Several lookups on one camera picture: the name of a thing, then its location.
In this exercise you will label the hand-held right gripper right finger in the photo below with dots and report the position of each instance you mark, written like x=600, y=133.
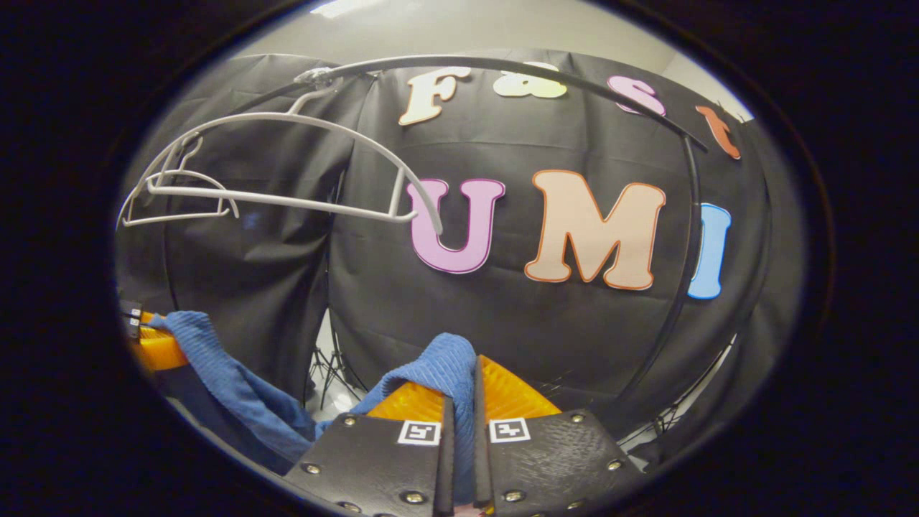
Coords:
x=484, y=467

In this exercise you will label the white hanger with taped hook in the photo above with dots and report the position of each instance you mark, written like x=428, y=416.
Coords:
x=344, y=209

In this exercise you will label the black backdrop cloth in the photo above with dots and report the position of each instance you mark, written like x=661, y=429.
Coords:
x=574, y=337

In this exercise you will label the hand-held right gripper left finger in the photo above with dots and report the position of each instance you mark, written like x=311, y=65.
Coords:
x=445, y=467

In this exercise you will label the black clothes rail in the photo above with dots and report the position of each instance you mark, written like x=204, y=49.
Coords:
x=693, y=215

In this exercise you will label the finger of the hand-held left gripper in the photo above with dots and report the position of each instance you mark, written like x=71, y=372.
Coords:
x=161, y=348

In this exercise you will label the white plastic hanger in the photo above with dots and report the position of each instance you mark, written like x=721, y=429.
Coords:
x=179, y=172

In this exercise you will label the black tripod stand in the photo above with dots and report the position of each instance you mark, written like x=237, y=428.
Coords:
x=332, y=359

